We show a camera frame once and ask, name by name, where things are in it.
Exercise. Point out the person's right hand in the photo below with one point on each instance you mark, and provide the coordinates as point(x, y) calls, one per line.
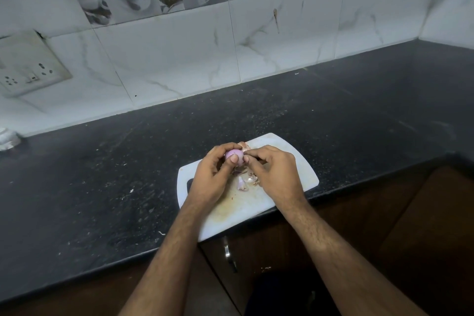
point(279, 178)

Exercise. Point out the white wall socket plate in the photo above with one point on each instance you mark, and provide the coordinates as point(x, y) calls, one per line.
point(29, 65)

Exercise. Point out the person's dark trousers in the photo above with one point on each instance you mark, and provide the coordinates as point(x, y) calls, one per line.
point(292, 297)

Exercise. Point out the small pink onion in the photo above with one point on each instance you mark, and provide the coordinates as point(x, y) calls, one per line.
point(233, 156)

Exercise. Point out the person's left hand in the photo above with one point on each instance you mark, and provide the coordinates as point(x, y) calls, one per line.
point(211, 180)

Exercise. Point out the onion peel scraps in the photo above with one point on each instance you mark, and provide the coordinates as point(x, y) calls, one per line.
point(247, 180)

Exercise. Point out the white scalloped ceramic cup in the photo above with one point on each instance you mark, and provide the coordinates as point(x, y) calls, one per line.
point(8, 138)

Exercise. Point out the white plastic cutting board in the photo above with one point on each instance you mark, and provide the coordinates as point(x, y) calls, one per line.
point(244, 202)

